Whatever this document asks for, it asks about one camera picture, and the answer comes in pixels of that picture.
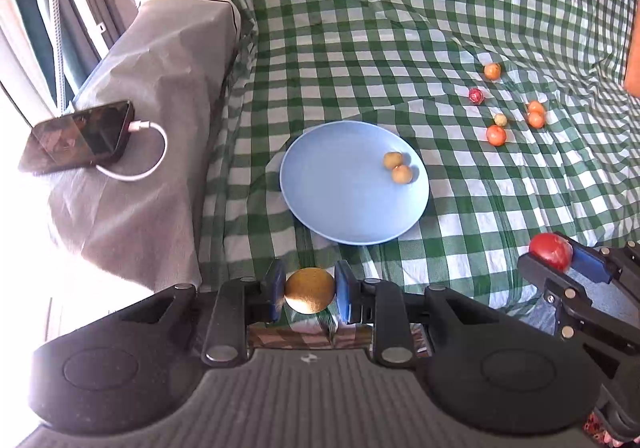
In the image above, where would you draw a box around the black smartphone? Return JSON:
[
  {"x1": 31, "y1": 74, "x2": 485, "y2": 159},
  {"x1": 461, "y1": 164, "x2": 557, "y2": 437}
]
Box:
[{"x1": 18, "y1": 101, "x2": 134, "y2": 176}]

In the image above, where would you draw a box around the red lychee fruit far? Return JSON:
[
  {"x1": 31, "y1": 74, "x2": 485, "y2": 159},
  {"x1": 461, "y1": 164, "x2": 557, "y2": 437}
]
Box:
[{"x1": 468, "y1": 88, "x2": 485, "y2": 105}]

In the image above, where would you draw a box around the small orange fruit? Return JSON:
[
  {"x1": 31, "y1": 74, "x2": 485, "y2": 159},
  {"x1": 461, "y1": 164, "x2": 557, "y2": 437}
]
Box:
[
  {"x1": 483, "y1": 62, "x2": 502, "y2": 82},
  {"x1": 527, "y1": 101, "x2": 546, "y2": 115},
  {"x1": 526, "y1": 112, "x2": 546, "y2": 129}
]

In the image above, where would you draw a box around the grey sofa armrest cover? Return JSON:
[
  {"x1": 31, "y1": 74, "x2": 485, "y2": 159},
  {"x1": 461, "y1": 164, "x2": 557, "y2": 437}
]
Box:
[{"x1": 48, "y1": 0, "x2": 242, "y2": 291}]

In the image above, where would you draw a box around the white charging cable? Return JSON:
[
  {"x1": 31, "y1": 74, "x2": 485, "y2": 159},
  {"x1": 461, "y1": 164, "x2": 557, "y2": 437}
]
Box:
[{"x1": 94, "y1": 119, "x2": 170, "y2": 183}]

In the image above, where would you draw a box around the orange tangerine front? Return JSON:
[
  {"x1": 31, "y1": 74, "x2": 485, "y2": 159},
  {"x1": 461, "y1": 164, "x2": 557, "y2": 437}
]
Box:
[{"x1": 486, "y1": 125, "x2": 506, "y2": 147}]

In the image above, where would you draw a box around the tan longan fruit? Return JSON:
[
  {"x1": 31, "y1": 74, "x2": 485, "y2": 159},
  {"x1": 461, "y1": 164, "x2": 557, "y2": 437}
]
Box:
[
  {"x1": 494, "y1": 113, "x2": 508, "y2": 128},
  {"x1": 383, "y1": 152, "x2": 404, "y2": 171},
  {"x1": 284, "y1": 268, "x2": 335, "y2": 315}
]

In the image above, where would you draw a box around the blue round plate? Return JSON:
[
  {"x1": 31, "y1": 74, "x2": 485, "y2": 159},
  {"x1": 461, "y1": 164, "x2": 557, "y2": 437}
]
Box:
[{"x1": 280, "y1": 121, "x2": 430, "y2": 245}]

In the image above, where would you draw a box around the orange cushion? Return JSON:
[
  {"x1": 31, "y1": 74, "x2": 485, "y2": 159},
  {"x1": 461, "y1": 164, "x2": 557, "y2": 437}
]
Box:
[{"x1": 624, "y1": 2, "x2": 640, "y2": 98}]

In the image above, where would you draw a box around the tan longan fruit in plate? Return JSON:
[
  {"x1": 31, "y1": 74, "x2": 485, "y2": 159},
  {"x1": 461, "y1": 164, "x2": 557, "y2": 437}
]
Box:
[{"x1": 383, "y1": 152, "x2": 404, "y2": 171}]

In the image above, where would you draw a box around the red lychee fruit front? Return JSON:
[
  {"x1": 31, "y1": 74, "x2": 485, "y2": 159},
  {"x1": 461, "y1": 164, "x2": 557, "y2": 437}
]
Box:
[{"x1": 528, "y1": 233, "x2": 573, "y2": 271}]

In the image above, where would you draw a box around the green white checkered cloth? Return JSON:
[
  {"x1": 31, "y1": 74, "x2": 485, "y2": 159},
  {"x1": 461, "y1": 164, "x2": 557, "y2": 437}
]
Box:
[{"x1": 198, "y1": 0, "x2": 639, "y2": 315}]

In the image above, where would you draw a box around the red lychee fruit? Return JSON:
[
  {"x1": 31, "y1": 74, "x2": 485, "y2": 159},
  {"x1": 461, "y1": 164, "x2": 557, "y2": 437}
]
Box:
[
  {"x1": 528, "y1": 233, "x2": 573, "y2": 271},
  {"x1": 468, "y1": 88, "x2": 485, "y2": 105}
]

